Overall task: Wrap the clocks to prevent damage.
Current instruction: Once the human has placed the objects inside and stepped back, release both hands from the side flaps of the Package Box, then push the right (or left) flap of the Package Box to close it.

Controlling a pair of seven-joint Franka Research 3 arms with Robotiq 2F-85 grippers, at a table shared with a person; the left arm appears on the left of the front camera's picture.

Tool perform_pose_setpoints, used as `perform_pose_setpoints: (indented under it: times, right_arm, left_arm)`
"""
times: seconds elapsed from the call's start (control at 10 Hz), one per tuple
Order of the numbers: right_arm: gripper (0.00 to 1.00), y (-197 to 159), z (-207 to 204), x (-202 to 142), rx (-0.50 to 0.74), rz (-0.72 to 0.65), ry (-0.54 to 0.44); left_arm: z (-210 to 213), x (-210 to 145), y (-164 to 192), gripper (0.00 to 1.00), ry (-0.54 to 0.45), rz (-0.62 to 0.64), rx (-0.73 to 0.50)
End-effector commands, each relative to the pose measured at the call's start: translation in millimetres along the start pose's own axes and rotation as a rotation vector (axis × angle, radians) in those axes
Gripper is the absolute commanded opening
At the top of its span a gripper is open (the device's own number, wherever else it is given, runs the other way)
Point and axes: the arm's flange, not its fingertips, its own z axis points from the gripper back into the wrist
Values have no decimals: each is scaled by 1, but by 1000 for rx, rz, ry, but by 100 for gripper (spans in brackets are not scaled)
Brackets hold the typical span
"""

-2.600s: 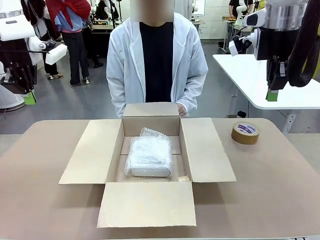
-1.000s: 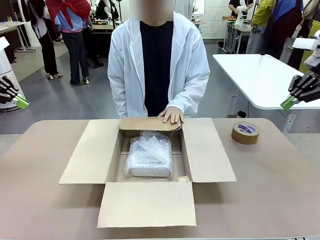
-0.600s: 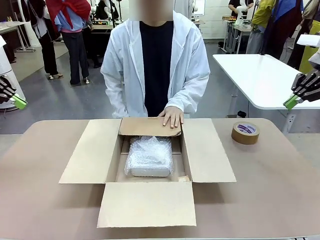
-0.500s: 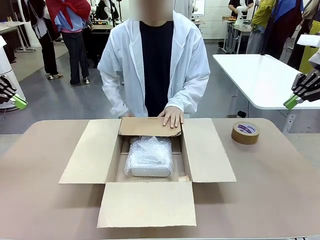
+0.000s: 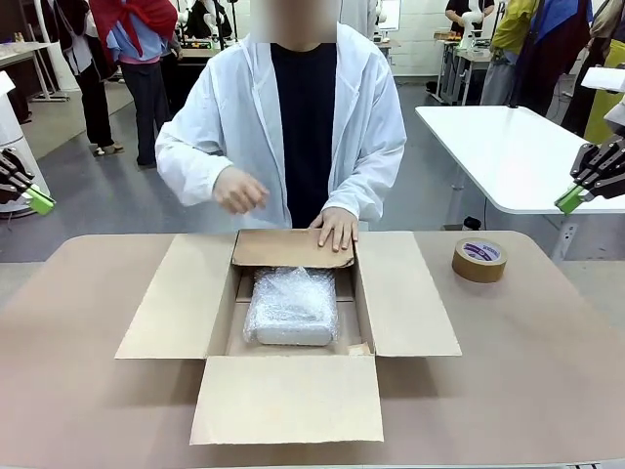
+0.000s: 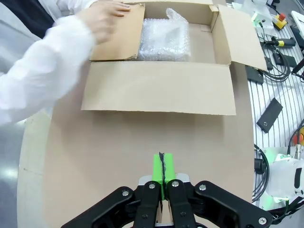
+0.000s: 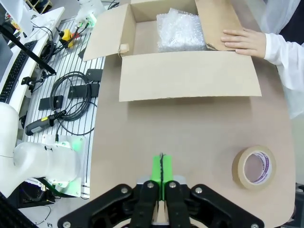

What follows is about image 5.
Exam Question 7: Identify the brown packing tape roll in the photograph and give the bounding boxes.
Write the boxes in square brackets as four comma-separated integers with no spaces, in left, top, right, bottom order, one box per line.
[451,236,508,284]

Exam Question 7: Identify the bubble-wrapped white clock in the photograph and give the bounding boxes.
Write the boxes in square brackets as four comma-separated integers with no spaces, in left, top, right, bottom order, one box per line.
[242,265,340,348]

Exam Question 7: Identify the brown cardboard box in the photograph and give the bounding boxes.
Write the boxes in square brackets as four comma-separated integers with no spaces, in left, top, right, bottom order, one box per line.
[114,228,463,448]

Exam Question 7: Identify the person's right forearm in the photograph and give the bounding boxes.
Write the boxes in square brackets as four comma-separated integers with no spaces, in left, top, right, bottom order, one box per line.
[155,145,233,207]

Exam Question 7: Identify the person's left forearm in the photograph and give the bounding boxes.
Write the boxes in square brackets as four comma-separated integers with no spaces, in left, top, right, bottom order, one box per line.
[328,145,408,222]

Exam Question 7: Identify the person's right hand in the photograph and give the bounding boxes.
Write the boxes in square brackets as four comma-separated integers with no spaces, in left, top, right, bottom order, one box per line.
[212,165,271,215]

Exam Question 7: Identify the person's left hand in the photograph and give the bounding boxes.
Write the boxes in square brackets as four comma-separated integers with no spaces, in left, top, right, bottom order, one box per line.
[308,205,360,254]

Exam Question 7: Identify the large white table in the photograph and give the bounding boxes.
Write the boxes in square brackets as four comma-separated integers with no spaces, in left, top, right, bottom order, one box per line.
[414,104,625,263]

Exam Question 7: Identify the bystander in black and white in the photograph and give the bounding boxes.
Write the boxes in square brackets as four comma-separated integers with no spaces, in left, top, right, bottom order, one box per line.
[48,0,126,157]

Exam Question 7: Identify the bystander in dark blue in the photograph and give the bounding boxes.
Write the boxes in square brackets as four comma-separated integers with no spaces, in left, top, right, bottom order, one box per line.
[512,0,598,139]

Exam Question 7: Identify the white background workbench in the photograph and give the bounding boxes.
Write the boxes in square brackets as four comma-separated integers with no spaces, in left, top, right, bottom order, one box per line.
[0,40,62,97]

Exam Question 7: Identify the bystander with red scarf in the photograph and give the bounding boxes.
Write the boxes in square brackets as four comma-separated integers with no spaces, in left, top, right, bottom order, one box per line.
[90,0,180,169]

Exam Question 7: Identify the bystander in yellow jacket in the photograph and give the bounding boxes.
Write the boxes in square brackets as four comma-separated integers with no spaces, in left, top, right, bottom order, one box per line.
[479,0,541,107]

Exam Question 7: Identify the person in white lab coat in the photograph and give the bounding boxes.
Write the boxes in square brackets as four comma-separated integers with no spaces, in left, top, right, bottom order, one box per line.
[154,21,408,232]

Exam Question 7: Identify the bystander in white coat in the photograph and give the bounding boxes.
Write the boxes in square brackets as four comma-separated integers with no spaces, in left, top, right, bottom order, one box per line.
[338,0,380,43]

